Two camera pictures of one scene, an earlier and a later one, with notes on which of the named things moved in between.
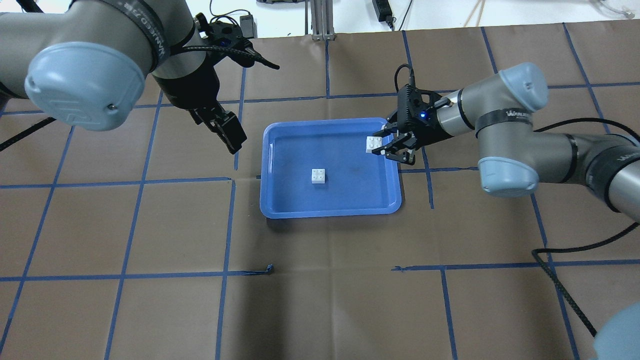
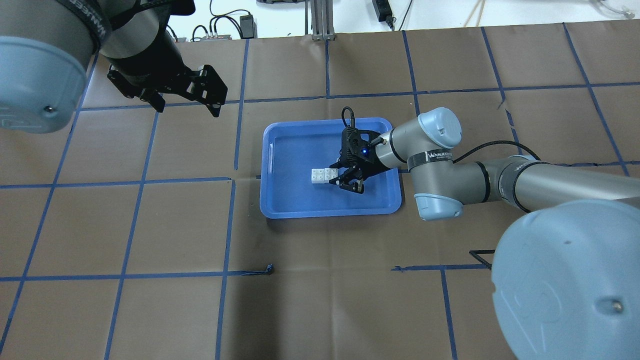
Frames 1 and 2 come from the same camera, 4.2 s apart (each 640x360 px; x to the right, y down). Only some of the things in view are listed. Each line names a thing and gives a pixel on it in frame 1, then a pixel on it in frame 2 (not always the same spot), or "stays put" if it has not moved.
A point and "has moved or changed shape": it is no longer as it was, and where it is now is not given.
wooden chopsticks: [472, 12] stays put
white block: [373, 142] has moved or changed shape
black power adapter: [383, 12] stays put
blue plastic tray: [356, 183] stays put
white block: [318, 176] stays put
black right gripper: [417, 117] -> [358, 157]
